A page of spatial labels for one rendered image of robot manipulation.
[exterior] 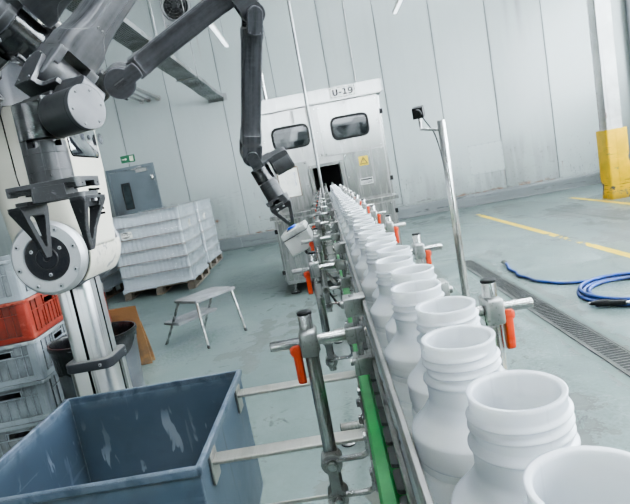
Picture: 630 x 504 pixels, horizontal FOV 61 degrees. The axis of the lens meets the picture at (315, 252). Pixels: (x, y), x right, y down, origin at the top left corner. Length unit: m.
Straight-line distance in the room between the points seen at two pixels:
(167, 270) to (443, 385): 7.43
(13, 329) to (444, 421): 3.07
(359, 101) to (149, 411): 5.02
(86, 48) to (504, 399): 0.74
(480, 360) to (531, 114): 11.83
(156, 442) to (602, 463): 0.91
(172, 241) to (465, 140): 6.60
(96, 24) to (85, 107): 0.16
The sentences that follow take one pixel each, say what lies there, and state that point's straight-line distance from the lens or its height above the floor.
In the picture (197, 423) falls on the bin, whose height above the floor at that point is 0.87.
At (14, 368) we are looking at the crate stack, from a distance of 3.31.
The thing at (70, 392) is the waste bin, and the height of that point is 0.40.
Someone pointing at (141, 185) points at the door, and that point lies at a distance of 11.81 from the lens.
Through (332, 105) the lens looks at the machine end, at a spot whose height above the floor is 1.92.
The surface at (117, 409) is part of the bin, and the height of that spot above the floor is 0.92.
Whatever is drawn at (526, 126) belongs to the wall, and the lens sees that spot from 12.02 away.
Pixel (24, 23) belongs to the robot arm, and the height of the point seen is 1.59.
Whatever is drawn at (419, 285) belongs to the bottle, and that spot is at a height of 1.16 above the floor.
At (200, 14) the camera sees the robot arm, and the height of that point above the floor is 1.70.
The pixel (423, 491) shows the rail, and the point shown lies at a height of 1.11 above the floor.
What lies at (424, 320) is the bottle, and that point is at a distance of 0.32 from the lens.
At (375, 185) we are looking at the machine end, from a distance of 5.75.
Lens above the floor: 1.26
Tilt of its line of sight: 8 degrees down
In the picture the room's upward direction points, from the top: 10 degrees counter-clockwise
